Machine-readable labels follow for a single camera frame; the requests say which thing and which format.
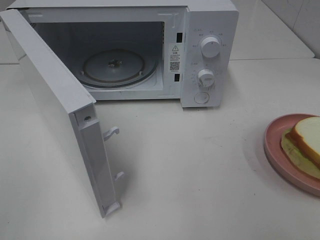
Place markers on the warning label sticker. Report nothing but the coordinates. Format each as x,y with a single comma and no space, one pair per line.
175,57

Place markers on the glass microwave turntable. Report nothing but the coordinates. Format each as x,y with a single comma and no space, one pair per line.
116,68

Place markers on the sandwich with lettuce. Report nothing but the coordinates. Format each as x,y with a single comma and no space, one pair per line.
301,144

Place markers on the white microwave knob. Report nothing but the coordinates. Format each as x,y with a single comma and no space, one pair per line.
210,46
206,78

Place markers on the round white door button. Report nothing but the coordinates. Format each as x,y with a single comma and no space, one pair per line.
201,97

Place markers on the white microwave oven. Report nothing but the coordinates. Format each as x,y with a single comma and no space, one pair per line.
77,29

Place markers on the pink round plate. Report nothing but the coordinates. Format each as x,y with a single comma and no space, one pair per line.
278,158

